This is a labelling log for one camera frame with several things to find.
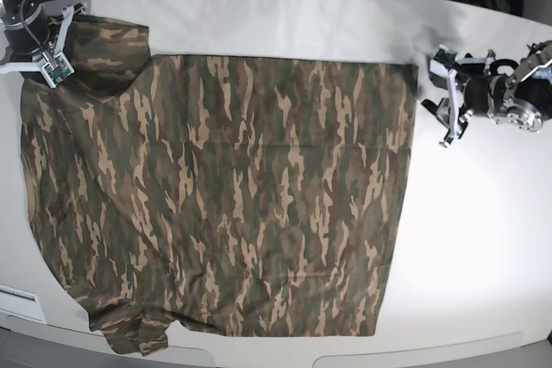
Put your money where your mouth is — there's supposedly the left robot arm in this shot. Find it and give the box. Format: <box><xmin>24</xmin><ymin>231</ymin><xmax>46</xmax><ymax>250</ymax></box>
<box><xmin>422</xmin><ymin>41</ymin><xmax>551</xmax><ymax>147</ymax></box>

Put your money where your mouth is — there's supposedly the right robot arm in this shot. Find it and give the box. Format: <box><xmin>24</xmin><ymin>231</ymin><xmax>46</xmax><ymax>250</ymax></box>
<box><xmin>1</xmin><ymin>0</ymin><xmax>86</xmax><ymax>88</ymax></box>

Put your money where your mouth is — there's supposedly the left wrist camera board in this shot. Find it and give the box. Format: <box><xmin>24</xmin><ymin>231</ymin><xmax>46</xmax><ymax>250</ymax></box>
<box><xmin>429</xmin><ymin>45</ymin><xmax>458</xmax><ymax>80</ymax></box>

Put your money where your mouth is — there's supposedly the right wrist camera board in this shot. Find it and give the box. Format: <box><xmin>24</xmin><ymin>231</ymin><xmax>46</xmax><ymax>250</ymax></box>
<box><xmin>40</xmin><ymin>52</ymin><xmax>74</xmax><ymax>89</ymax></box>

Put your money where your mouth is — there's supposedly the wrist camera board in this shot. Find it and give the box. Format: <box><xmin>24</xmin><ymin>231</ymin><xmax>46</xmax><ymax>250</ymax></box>
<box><xmin>40</xmin><ymin>52</ymin><xmax>74</xmax><ymax>89</ymax></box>
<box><xmin>429</xmin><ymin>45</ymin><xmax>458</xmax><ymax>80</ymax></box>

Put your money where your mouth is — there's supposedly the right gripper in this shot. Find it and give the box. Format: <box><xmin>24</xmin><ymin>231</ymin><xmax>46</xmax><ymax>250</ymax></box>
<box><xmin>0</xmin><ymin>3</ymin><xmax>87</xmax><ymax>74</ymax></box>

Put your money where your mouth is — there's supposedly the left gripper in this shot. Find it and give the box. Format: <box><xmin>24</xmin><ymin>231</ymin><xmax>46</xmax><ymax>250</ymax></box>
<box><xmin>433</xmin><ymin>49</ymin><xmax>494</xmax><ymax>147</ymax></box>

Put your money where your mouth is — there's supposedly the camouflage T-shirt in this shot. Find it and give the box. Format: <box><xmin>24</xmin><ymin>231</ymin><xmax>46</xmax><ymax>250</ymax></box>
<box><xmin>21</xmin><ymin>16</ymin><xmax>417</xmax><ymax>355</ymax></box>

